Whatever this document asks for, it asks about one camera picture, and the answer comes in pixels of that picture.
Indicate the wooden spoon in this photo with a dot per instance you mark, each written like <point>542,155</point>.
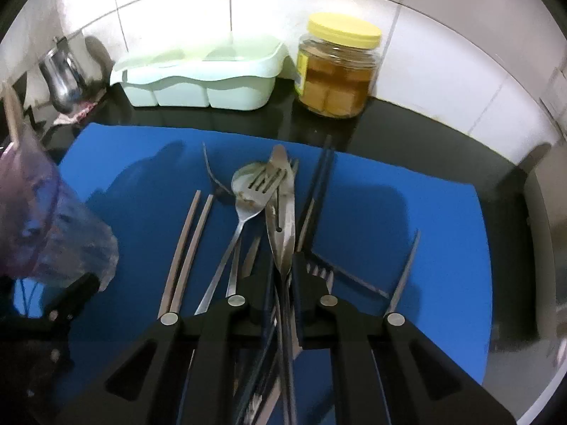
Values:
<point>12,115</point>

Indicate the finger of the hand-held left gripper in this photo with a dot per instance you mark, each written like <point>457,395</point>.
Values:
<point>75,296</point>

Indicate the brown chopstick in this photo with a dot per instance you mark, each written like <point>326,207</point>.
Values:
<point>180,252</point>
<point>193,252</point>

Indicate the glass jar with yellow lid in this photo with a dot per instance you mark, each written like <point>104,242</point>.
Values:
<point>336,88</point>

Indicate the purple translucent plastic cup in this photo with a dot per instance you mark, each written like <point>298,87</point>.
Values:
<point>35,212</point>

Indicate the metal table knife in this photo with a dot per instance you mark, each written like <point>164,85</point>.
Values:
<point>283,212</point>

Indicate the pink patterned cloth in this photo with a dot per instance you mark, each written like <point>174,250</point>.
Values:
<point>77,113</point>

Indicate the slotted metal fork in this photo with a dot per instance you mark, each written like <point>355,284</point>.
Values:
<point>277,172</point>

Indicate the small metal fork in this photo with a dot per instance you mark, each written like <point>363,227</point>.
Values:
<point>217,184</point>

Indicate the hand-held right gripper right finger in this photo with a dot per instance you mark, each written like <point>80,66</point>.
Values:
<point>310,314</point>

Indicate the green plastic seasoning box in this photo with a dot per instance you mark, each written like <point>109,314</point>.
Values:
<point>199,93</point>

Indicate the steel kettle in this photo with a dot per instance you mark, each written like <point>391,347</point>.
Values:
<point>62,79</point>

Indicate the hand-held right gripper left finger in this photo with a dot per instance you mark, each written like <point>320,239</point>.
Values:
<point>261,305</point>

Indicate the white wall socket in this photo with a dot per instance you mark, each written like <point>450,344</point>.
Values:
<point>556,90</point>

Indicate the blue mat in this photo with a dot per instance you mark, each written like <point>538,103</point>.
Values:
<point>421,230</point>

